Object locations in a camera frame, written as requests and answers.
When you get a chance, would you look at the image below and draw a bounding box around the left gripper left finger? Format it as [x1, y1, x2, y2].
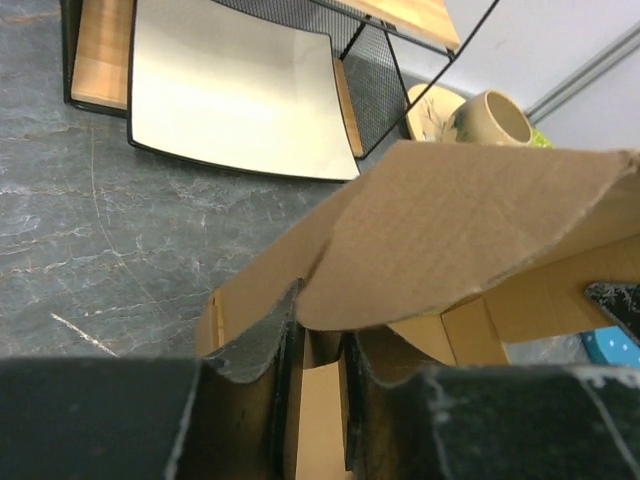
[1, 281, 304, 479]

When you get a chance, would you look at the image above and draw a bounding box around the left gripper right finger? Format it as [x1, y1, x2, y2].
[342, 330, 639, 479]

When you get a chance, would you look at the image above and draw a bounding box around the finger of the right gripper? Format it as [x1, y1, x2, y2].
[582, 282, 639, 350]

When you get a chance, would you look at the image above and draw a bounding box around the brown cardboard paper box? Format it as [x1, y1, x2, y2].
[195, 141, 639, 479]

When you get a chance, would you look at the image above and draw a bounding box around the blue dotted plate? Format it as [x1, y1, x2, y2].
[581, 327, 640, 369]

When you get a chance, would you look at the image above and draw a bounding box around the green dotted plate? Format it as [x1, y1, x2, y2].
[529, 128, 554, 148]

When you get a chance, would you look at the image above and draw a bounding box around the beige ceramic cup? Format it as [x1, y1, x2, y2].
[441, 90, 533, 146]

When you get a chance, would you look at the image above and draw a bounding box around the beige saucer plate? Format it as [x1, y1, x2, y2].
[405, 85, 465, 142]

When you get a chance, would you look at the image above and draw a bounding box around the white square plate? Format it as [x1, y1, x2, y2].
[128, 1, 359, 181]

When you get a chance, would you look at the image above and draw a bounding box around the black wire shelf rack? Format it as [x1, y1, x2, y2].
[59, 0, 501, 161]

